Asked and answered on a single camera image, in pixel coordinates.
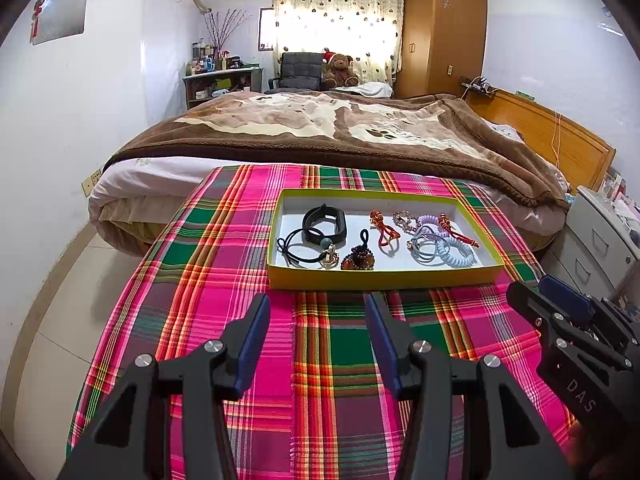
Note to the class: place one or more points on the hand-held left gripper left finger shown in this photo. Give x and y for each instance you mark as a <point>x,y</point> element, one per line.
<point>252,355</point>

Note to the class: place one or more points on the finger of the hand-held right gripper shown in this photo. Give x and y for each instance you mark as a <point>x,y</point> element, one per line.
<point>527,302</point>
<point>567,300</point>

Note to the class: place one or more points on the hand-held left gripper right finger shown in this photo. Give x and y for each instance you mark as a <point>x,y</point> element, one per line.
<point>382,355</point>

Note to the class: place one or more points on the yellow-green cardboard box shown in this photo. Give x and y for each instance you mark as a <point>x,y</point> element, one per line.
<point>295,275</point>

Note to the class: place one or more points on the pink green plaid cloth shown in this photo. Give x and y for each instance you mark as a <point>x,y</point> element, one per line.
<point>325,360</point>

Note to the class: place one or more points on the grey filing cabinet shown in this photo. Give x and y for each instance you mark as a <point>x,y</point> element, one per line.
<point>585,240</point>

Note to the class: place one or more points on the clutter on cabinet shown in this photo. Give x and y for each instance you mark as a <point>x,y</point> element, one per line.
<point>622,205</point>

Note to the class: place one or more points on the black watch band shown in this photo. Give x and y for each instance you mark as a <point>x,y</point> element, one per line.
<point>312,232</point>

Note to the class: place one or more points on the wooden headboard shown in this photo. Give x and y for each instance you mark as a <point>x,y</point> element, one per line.
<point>545,130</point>

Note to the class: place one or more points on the white bed sheet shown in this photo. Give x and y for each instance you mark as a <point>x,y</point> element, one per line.
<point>130,185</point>

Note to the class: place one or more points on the power strip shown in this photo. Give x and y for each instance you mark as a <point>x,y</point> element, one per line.
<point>477,85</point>

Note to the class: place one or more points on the bed with brown blanket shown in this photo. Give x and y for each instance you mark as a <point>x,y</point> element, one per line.
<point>300,125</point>

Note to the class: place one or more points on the white pillow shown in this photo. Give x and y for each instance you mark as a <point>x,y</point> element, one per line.
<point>372,90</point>

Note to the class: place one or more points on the cluttered side shelf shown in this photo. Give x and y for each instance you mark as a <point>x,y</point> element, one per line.
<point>225,85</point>

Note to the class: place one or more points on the wooden wardrobe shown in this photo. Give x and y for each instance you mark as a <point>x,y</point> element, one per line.
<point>445,30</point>

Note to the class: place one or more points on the brown teddy bear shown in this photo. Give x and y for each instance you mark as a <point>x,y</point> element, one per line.
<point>341,70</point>

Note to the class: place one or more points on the grey office chair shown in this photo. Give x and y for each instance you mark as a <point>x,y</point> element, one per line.
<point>300,67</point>

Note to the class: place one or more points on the group of bottles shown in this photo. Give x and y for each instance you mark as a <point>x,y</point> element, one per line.
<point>210,60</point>

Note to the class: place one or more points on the dried branches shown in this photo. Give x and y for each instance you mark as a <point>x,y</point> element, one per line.
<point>222,30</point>

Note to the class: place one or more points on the patterned window curtain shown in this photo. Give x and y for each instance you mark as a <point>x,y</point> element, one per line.
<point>340,20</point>

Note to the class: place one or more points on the red hanging ornament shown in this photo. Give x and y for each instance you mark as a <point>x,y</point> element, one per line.
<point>38,10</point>

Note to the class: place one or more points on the wall socket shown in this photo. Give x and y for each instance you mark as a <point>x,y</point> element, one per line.
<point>92,182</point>

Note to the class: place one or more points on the silver wall poster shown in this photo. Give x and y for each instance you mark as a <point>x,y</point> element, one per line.
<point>62,10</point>

